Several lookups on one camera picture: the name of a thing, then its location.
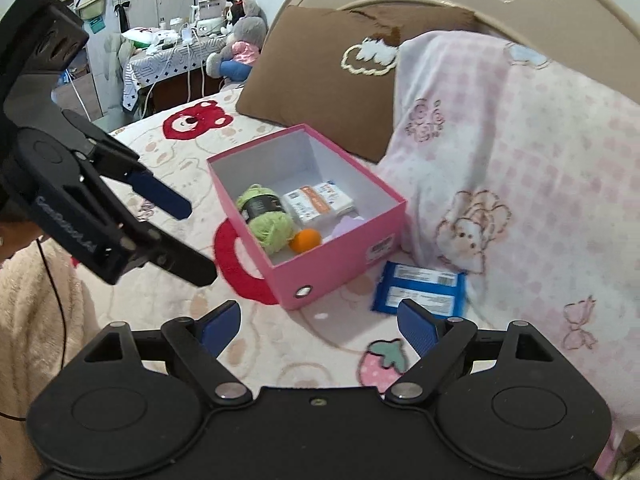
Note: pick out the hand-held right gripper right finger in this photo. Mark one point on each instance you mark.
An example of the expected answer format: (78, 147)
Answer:
(417, 331)

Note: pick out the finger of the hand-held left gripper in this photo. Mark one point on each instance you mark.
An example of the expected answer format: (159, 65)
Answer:
(190, 267)
(162, 195)

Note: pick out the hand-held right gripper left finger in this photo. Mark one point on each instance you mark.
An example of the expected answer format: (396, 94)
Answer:
(222, 331)

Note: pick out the blue snack packet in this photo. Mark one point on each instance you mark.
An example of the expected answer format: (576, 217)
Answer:
(425, 285)

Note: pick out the green yarn ball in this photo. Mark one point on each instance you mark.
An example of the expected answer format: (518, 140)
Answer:
(272, 230)

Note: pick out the pink cardboard box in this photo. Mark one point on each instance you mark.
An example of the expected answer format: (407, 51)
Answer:
(345, 270)

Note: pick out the small orange ball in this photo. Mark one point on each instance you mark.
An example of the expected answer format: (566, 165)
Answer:
(306, 241)

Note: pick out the purple plush toy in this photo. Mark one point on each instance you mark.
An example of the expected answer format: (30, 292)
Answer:
(347, 225)

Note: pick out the tissue pack with orange label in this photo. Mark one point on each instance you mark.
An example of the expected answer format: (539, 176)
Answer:
(307, 207)

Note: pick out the white wet wipes packet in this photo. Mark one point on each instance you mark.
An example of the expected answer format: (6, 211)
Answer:
(341, 197)

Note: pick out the person's left forearm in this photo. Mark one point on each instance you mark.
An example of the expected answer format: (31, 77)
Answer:
(30, 335)

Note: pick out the wooden side table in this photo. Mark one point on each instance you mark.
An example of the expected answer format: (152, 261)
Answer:
(172, 90)

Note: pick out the grey patterned table cloth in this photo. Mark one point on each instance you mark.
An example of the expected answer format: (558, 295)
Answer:
(155, 62)

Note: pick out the grey plush toy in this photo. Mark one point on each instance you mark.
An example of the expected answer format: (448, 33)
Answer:
(247, 30)

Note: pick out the white small appliance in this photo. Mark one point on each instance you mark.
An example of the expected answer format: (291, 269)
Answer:
(210, 15)

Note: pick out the brown pillow with cloud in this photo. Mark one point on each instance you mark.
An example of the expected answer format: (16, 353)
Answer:
(310, 75)

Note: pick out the black and white plush toy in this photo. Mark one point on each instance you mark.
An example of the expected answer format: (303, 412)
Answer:
(232, 12)

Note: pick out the pink checked fleece blanket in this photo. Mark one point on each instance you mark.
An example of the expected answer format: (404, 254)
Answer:
(525, 160)

